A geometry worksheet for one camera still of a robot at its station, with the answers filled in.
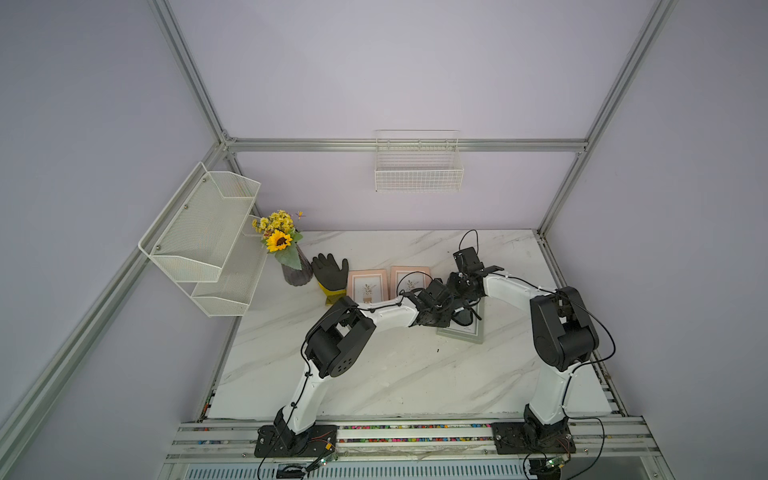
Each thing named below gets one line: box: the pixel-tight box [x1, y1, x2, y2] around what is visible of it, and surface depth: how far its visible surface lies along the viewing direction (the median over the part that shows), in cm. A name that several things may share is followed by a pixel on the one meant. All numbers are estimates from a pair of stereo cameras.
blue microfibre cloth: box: [451, 308, 473, 326], surface depth 93 cm
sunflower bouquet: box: [252, 210, 303, 270], surface depth 87 cm
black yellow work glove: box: [311, 253, 349, 305], surface depth 107 cm
